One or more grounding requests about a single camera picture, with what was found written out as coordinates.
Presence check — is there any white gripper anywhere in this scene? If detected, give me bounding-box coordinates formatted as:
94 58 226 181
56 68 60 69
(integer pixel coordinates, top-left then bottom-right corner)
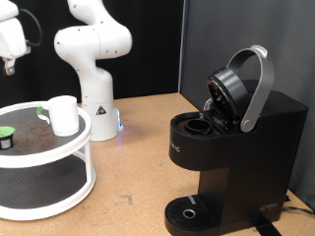
0 17 32 77

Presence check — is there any green-lidded coffee pod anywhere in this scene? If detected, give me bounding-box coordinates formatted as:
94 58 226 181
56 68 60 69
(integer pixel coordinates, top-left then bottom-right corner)
0 126 17 150

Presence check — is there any white mug green handle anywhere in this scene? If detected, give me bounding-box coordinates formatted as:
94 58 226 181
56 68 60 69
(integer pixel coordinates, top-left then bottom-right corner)
36 94 80 138

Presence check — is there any black Keurig coffee machine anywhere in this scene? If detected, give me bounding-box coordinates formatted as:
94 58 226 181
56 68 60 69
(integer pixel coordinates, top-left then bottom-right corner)
164 44 309 236

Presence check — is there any white two-tier turntable shelf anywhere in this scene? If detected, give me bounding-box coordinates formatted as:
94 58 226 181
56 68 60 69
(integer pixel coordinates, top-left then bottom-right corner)
0 100 96 221

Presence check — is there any black curtain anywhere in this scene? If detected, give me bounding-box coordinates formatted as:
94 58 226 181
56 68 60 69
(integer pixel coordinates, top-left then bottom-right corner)
0 0 185 107

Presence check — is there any clear water tank black lid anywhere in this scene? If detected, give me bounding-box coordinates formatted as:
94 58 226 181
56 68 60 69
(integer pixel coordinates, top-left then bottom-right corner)
240 79 272 96

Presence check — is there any black tape strip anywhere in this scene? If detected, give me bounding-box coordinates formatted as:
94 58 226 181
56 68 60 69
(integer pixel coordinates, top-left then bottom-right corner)
250 215 284 236

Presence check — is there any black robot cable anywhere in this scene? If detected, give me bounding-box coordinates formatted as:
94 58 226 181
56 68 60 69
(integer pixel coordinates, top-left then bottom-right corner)
19 8 44 48

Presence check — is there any braided power cable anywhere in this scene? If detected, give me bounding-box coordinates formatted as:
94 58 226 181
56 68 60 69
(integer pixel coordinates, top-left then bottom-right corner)
283 195 315 217

